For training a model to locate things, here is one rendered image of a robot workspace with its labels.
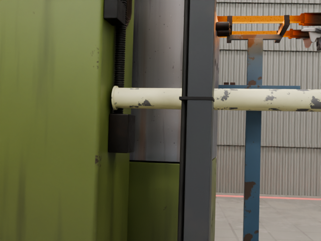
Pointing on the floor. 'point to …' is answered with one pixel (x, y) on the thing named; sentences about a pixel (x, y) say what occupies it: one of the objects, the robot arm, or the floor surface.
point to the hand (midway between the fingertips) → (297, 32)
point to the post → (199, 121)
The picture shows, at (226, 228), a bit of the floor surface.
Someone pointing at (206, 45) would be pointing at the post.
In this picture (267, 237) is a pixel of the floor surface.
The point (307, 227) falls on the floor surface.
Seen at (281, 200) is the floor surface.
